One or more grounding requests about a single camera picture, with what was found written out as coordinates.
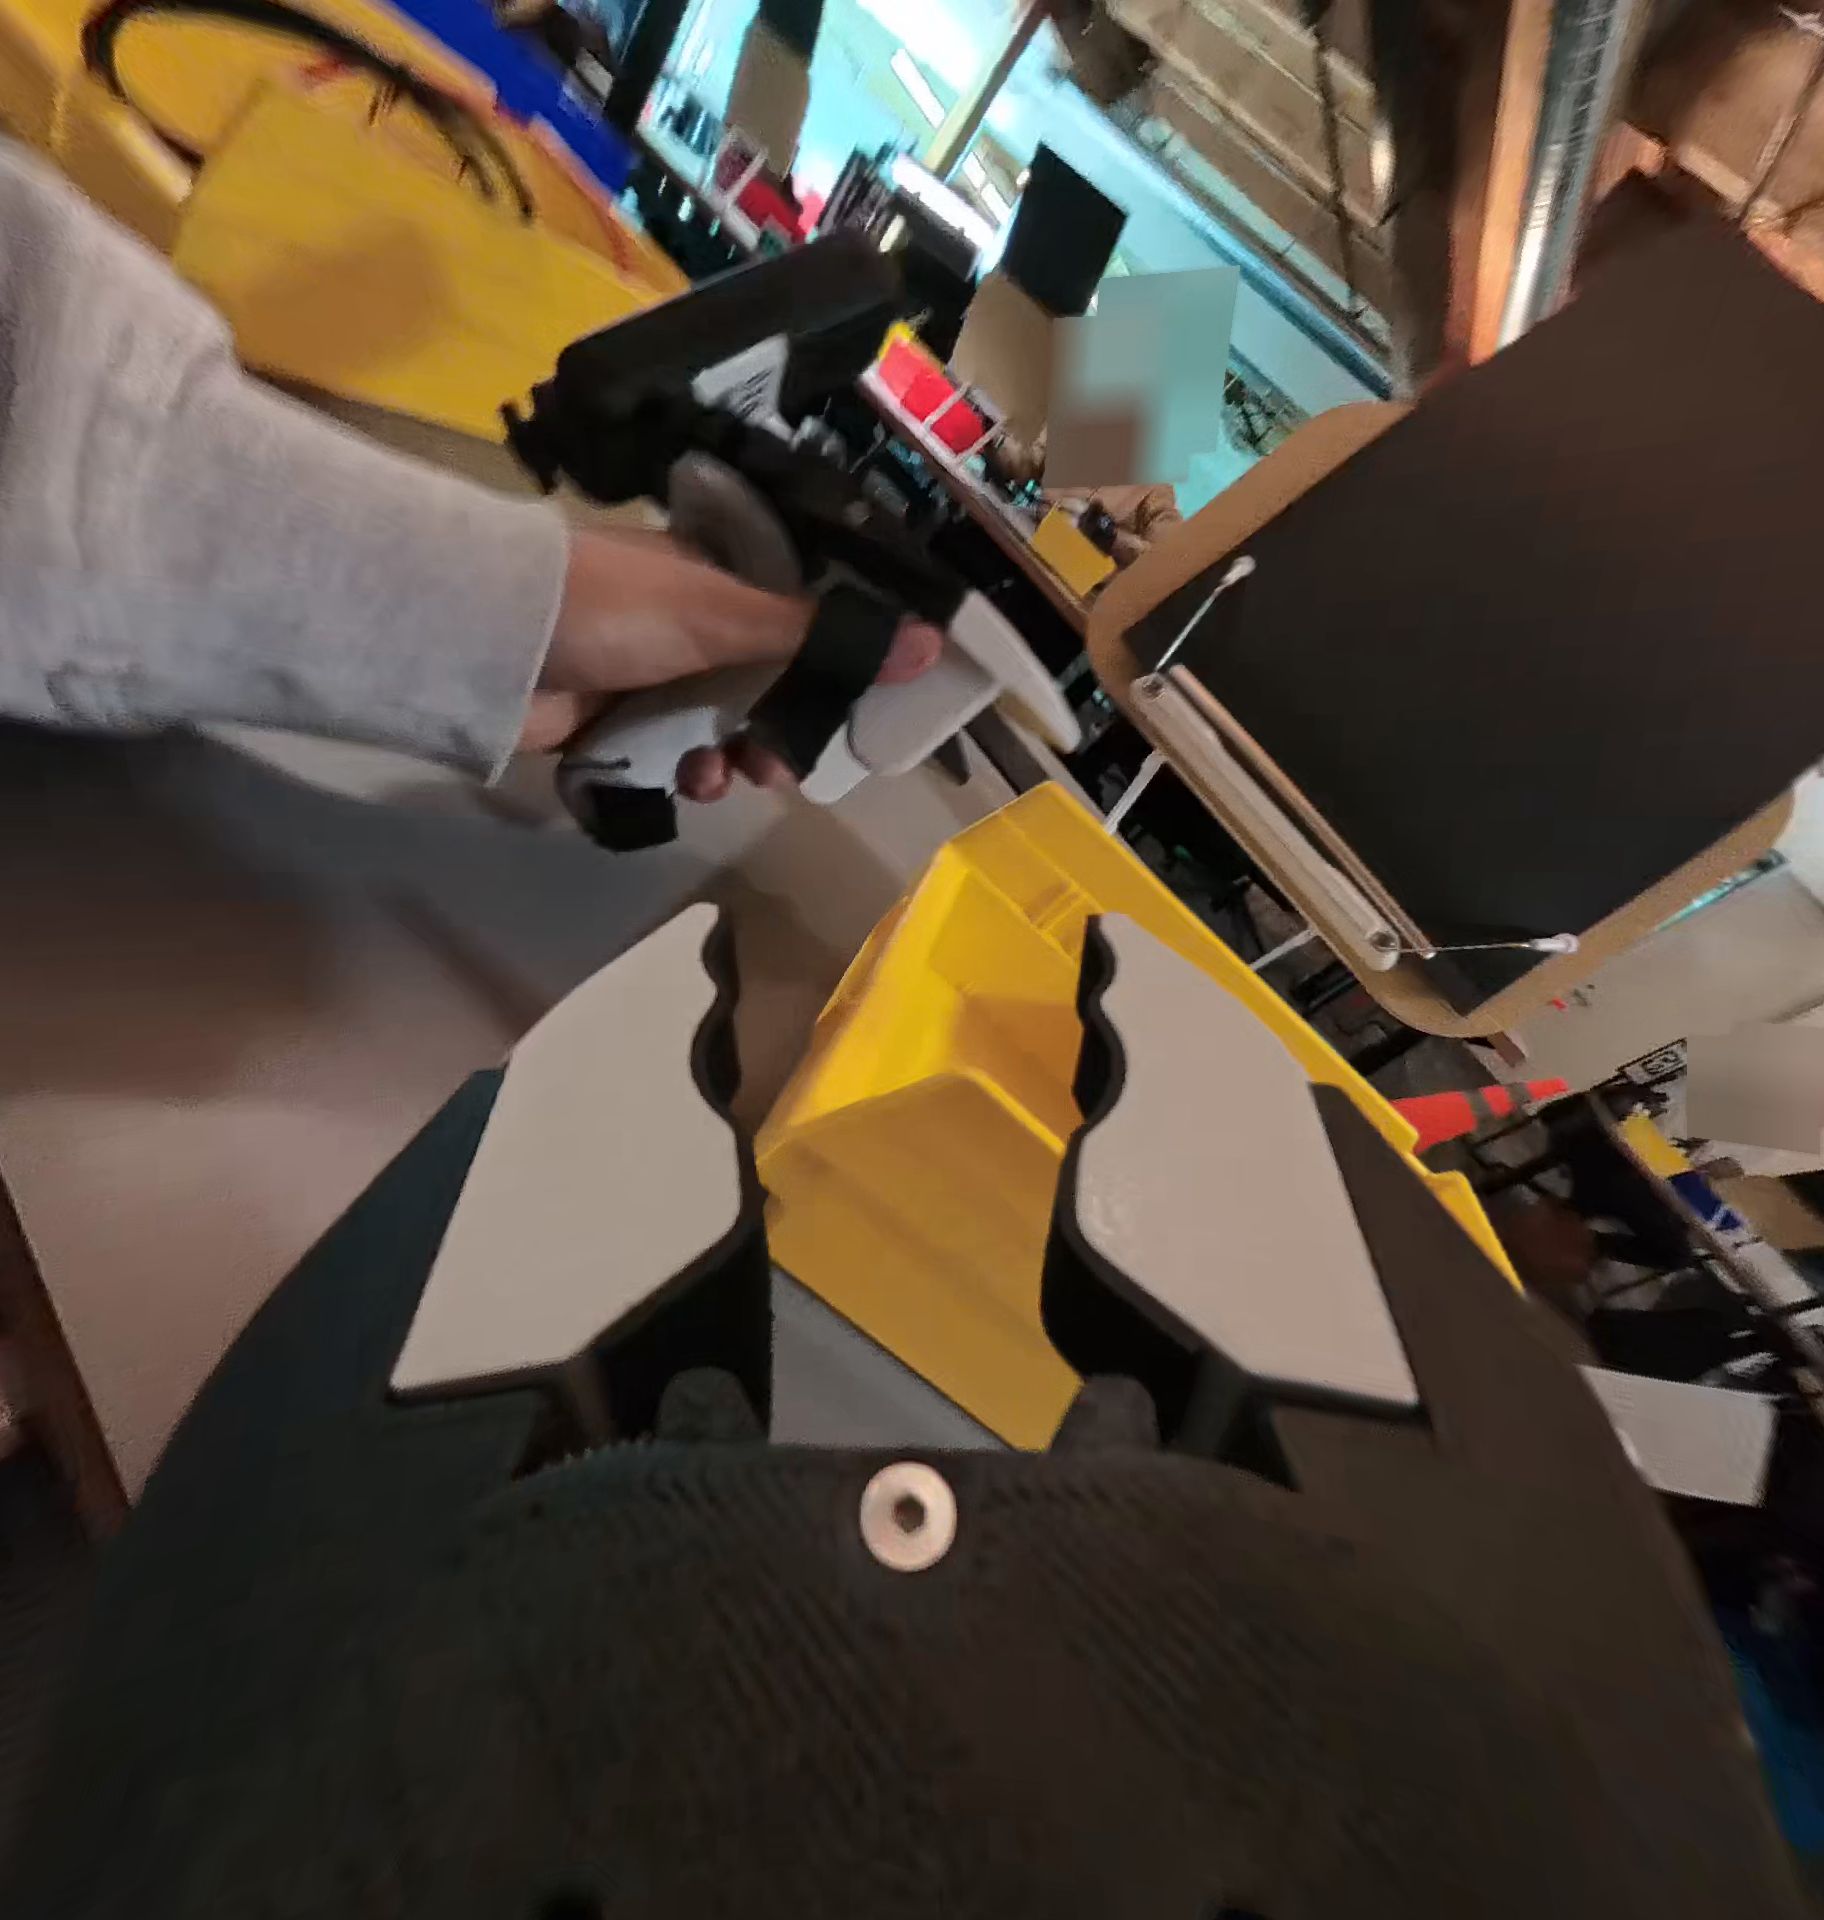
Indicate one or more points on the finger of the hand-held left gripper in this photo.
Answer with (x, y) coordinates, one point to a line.
(912, 736)
(1025, 660)

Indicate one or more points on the person's left forearm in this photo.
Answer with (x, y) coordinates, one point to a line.
(176, 525)

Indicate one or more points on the red plastic bin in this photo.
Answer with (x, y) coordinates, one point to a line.
(935, 393)

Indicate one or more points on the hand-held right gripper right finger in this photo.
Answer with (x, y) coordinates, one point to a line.
(1227, 1200)

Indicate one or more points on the printed paper sheet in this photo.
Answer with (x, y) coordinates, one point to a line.
(1677, 1431)

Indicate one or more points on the stacked yellow plastic bins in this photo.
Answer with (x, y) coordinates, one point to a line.
(372, 285)

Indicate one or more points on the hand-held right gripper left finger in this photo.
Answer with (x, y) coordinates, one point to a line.
(581, 1200)

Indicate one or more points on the person's left hand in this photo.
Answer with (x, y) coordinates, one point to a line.
(657, 630)

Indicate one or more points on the small yellow plastic bin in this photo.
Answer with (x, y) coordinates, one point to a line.
(1070, 546)

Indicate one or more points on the blue plastic bin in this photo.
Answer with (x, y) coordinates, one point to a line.
(551, 91)

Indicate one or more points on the black board book stand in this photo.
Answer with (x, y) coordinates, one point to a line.
(1526, 601)

